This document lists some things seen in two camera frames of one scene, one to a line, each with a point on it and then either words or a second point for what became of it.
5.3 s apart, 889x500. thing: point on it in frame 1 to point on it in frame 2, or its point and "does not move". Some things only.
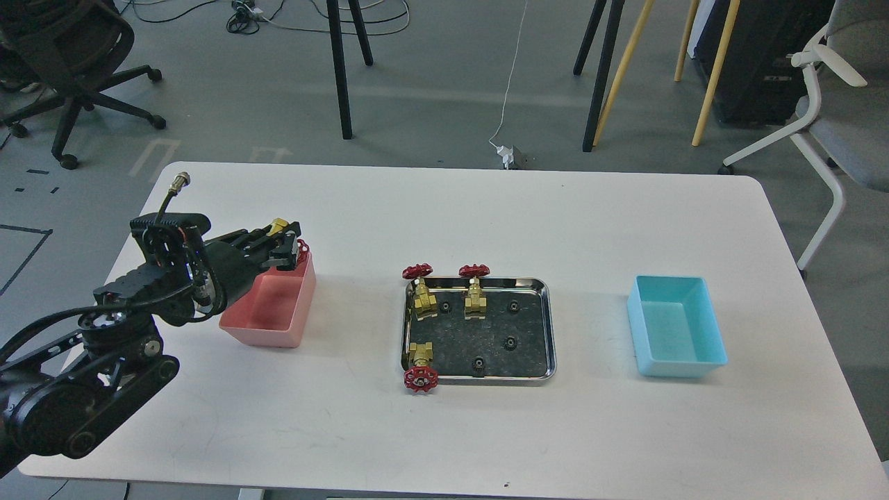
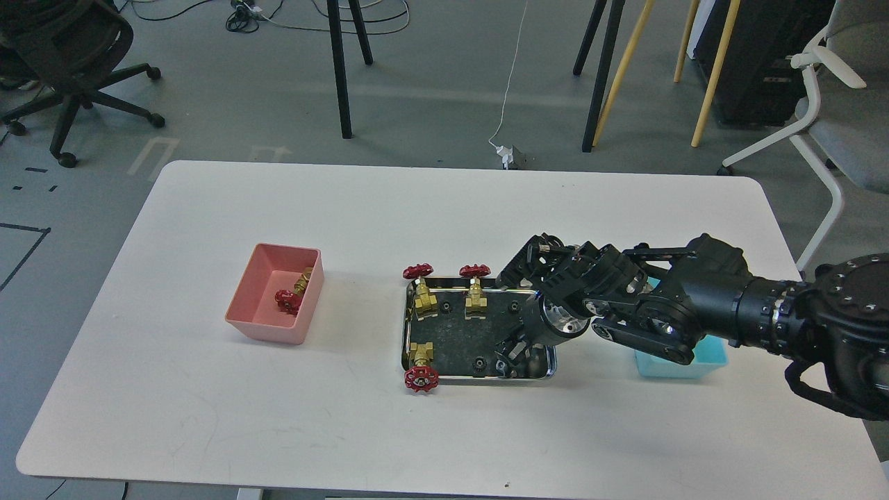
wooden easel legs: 633,45 does not move
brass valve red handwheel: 303,248 to 289,301
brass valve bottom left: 421,378 does not move
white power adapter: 508,155 does not move
